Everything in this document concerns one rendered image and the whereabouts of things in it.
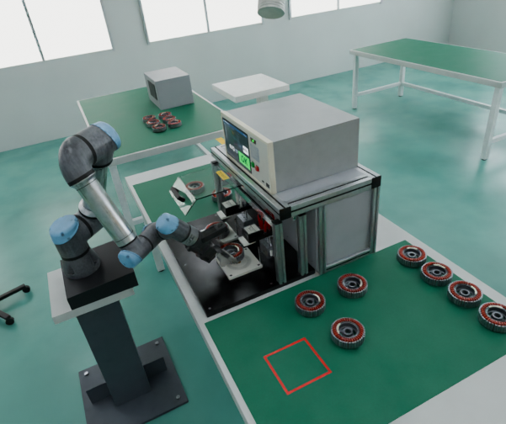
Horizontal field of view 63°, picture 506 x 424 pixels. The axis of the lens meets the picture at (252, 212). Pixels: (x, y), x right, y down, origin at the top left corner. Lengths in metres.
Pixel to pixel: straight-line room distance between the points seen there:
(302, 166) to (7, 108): 5.07
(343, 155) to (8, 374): 2.19
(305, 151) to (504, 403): 0.98
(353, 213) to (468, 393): 0.71
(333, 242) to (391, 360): 0.50
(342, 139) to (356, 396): 0.88
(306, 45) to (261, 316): 6.01
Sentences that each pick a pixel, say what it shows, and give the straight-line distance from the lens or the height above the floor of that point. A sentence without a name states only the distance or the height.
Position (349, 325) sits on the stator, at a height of 0.77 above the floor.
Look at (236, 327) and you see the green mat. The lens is 1.54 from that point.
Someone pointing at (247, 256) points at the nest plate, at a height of 0.78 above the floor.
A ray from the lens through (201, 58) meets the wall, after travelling 6.45.
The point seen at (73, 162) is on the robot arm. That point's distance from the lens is 1.46.
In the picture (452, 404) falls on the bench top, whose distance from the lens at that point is 1.40.
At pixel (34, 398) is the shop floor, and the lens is 2.66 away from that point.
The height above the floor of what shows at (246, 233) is 0.92.
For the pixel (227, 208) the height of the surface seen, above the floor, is 0.92.
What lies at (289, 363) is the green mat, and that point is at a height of 0.75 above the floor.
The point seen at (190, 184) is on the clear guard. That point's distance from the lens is 1.79.
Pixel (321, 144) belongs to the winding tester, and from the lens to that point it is 1.56.
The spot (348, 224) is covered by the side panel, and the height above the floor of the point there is 0.94.
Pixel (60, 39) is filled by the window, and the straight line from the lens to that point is 6.06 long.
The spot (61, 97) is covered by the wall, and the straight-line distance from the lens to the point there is 6.18.
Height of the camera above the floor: 1.87
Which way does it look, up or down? 32 degrees down
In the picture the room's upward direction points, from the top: 7 degrees counter-clockwise
